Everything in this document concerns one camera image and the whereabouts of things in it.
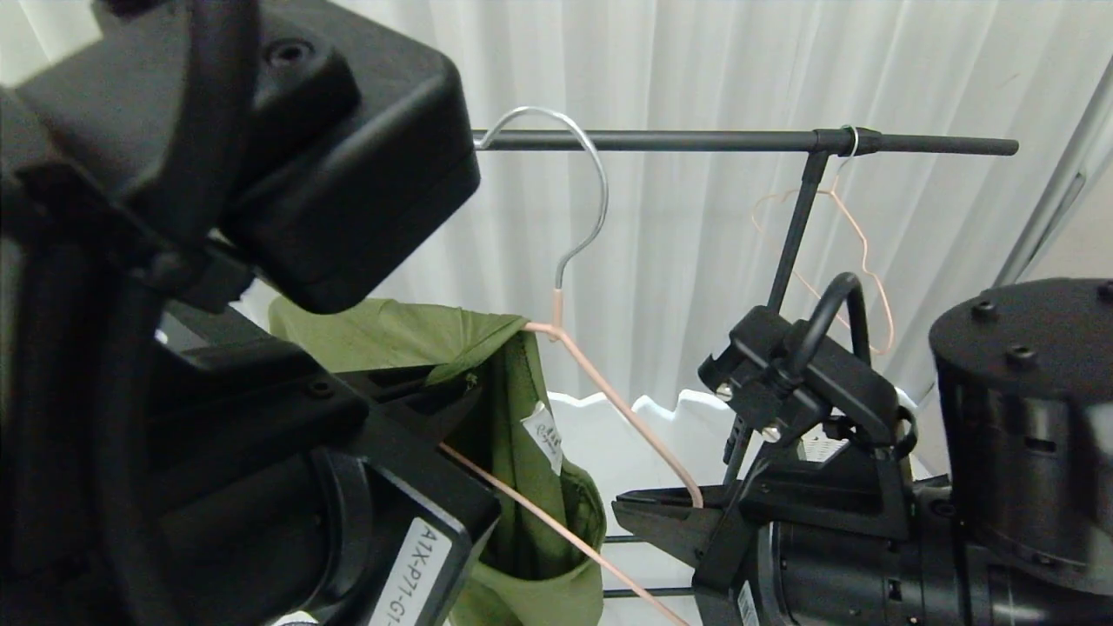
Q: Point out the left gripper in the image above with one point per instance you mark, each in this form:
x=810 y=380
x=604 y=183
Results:
x=261 y=539

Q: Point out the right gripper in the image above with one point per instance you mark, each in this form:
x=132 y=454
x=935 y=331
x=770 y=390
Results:
x=835 y=574

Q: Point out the pink clothes hanger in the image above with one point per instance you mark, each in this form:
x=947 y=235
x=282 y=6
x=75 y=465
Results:
x=863 y=248
x=639 y=426

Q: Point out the green printed shirt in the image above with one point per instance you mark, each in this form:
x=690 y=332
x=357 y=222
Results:
x=522 y=417

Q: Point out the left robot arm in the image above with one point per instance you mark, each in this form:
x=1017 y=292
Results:
x=52 y=435

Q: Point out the white laundry basket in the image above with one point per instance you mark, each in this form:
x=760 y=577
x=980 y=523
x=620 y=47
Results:
x=826 y=449

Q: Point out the black clothes rack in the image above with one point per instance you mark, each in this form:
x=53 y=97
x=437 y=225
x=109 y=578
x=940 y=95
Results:
x=696 y=140

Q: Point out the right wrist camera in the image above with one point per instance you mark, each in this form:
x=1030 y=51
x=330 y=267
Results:
x=826 y=382

